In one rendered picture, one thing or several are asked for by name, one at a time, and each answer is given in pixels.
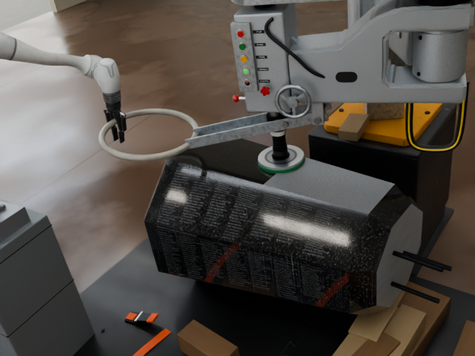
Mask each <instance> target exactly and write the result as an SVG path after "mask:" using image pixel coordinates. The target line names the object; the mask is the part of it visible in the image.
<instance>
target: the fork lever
mask: <svg viewBox="0 0 475 356"><path fill-rule="evenodd" d="M323 105H324V121H329V118H328V116H327V112H326V110H329V109H332V108H333V107H332V104H331V103H328V102H323ZM306 107H307V103H305V104H301V105H298V106H297V107H296V113H297V114H300V113H302V112H304V111H305V109H306ZM267 113H268V112H264V113H261V114H255V115H251V116H248V117H242V118H238V119H232V120H229V121H223V122H219V123H216V124H210V125H206V126H200V127H197V128H193V131H194V132H197V133H198V134H199V136H197V137H194V138H188V139H185V140H184V141H185V143H188V144H190V148H188V149H191V148H198V147H202V146H208V145H212V144H215V143H222V142H226V141H232V140H236V139H240V138H247V137H250V136H256V135H260V134H267V133H271V132H275V131H281V130H285V129H292V128H295V127H299V126H305V125H309V124H312V110H311V109H310V111H309V112H308V113H307V114H306V115H305V116H304V117H302V118H299V119H290V118H288V117H286V118H283V119H277V120H273V121H266V114H267ZM313 120H314V123H315V124H320V123H321V122H322V120H321V118H319V117H315V118H314V119H313Z"/></svg>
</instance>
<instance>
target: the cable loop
mask: <svg viewBox="0 0 475 356"><path fill-rule="evenodd" d="M468 94H469V81H468V80H467V93H466V100H462V103H459V111H458V119H457V129H456V133H455V137H454V140H453V141H452V142H451V143H449V144H447V145H443V146H428V145H423V144H420V143H417V142H416V141H415V139H414V133H413V113H414V104H413V103H406V115H405V130H406V139H407V141H408V143H409V145H410V146H411V147H412V148H413V149H415V150H418V151H421V152H427V153H444V152H448V151H451V150H454V149H455V148H456V147H457V146H458V145H459V144H460V142H461V140H462V137H463V134H464V127H465V122H466V115H467V102H468Z"/></svg>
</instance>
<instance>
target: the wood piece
mask: <svg viewBox="0 0 475 356"><path fill-rule="evenodd" d="M368 124H369V114H354V113H350V114H349V115H348V116H347V118H346V120H345V121H344V123H343V124H342V125H341V127H340V128H339V130H338V139H340V140H347V141H358V140H359V138H360V137H361V135H362V134H363V132H364V131H365V129H366V127H367V125H368Z"/></svg>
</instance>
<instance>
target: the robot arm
mask: <svg viewBox="0 0 475 356"><path fill-rule="evenodd" d="M0 59H5V60H9V61H21V62H27V63H31V64H40V65H45V66H72V67H74V68H77V69H79V70H80V71H81V73H82V74H83V75H84V76H87V77H89V78H91V79H94V80H96V81H97V82H98V85H99V86H100V87H101V90H102V96H103V100H104V102H105V104H106V108H107V109H104V110H103V111H104V113H105V116H106V120H107V123H108V122H109V121H111V120H112V119H115V120H116V121H117V125H118V128H119V131H118V133H117V127H116V126H115V125H114V126H113V127H112V128H111V129H112V135H113V139H114V141H116V140H117V139H119V142H120V143H123V142H124V141H125V140H124V131H126V130H127V124H126V114H123V113H122V111H121V109H120V108H121V101H120V100H121V99H122V96H121V92H120V91H121V90H120V76H119V69H118V67H117V65H116V63H115V61H114V60H113V59H110V58H104V59H103V58H101V57H99V56H97V55H88V54H87V55H85V56H84V57H78V56H74V55H69V54H59V53H53V52H45V51H42V50H39V49H36V48H34V47H32V46H30V45H28V44H26V43H24V42H22V41H20V40H18V39H16V38H14V37H11V36H10V35H7V34H5V33H2V32H0ZM118 134H119V137H118ZM5 208H6V206H5V204H3V203H2V204H0V211H1V210H3V209H5Z"/></svg>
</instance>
